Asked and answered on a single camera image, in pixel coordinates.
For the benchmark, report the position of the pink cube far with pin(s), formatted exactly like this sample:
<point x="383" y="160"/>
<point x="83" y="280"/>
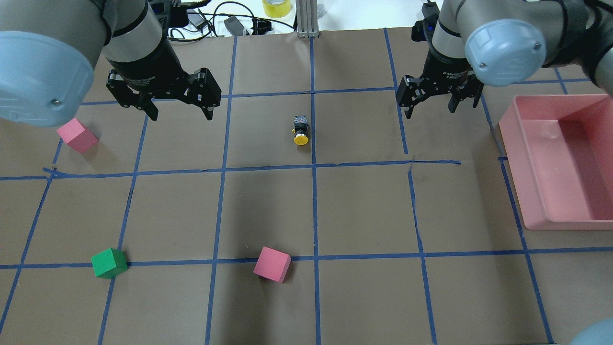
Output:
<point x="76" y="135"/>

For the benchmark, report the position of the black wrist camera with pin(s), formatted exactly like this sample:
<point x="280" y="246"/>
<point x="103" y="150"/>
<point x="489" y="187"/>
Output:
<point x="423" y="30"/>

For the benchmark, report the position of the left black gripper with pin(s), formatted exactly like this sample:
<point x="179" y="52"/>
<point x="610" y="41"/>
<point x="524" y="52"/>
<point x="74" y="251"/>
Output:
<point x="146" y="67"/>

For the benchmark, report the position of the yellow tape roll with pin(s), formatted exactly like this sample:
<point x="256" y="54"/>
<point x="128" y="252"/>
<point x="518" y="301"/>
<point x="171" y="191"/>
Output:
<point x="276" y="8"/>

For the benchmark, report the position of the pink cube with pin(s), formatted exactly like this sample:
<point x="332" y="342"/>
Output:
<point x="76" y="135"/>
<point x="272" y="265"/>

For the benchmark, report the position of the yellow push button switch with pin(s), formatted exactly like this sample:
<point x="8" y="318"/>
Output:
<point x="300" y="130"/>

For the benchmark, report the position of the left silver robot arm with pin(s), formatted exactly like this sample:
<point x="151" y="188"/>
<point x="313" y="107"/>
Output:
<point x="49" y="49"/>

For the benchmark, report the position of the pink plastic bin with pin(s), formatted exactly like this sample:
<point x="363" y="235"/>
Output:
<point x="560" y="151"/>

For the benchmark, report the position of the green cube near bin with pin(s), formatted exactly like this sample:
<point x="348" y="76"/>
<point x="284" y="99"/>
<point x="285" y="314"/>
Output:
<point x="109" y="263"/>

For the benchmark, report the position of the aluminium frame post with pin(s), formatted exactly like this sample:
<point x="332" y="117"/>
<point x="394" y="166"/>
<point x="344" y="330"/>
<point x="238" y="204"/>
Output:
<point x="306" y="15"/>

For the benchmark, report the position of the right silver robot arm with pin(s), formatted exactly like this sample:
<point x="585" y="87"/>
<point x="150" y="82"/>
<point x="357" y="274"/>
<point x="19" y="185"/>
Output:
<point x="478" y="43"/>

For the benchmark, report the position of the pink cube centre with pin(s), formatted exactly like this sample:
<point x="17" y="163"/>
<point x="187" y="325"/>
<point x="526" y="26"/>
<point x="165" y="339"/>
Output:
<point x="272" y="265"/>

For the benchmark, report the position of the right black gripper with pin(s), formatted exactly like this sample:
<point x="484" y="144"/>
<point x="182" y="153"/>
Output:
<point x="446" y="70"/>

